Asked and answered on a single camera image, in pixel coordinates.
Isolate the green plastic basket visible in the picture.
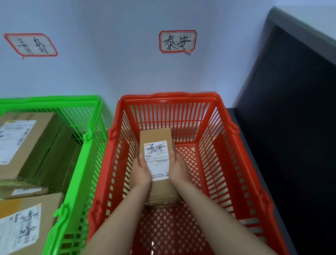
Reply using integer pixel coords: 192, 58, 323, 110
0, 95, 109, 255

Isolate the dark table side panel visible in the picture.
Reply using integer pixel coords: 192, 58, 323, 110
227, 25, 336, 255

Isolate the person's left hand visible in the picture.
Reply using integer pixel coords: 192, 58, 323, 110
130, 153, 153, 189

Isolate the person's left forearm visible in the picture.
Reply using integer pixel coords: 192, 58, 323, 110
81, 185, 153, 255

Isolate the red-framed wall label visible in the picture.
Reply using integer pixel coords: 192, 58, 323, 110
4, 33, 58, 59
158, 29, 198, 55

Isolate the red plastic basket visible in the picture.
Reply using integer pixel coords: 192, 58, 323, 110
86, 92, 290, 255

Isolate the clear-taped cardboard box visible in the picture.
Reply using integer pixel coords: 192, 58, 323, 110
0, 180, 49, 200

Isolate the person's right hand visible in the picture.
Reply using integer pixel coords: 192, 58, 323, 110
168, 150, 193, 187

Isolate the person's right forearm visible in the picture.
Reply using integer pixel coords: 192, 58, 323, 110
174, 181, 279, 255

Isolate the long narrow cardboard box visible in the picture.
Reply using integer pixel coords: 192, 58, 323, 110
139, 127, 182, 207

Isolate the yellow-taped cardboard box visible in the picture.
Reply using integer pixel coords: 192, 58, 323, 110
0, 192, 64, 255

